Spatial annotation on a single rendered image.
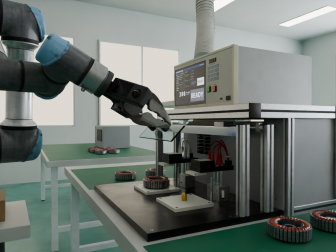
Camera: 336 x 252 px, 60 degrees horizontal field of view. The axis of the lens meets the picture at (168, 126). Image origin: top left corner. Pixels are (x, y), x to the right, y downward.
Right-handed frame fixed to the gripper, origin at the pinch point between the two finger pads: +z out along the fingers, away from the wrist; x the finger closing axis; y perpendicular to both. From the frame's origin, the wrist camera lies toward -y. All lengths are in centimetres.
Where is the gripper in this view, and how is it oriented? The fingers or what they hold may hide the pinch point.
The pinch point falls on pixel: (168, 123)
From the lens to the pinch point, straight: 77.7
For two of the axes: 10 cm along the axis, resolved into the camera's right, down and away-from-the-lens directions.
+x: -4.5, 8.7, -2.1
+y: -4.6, -0.2, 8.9
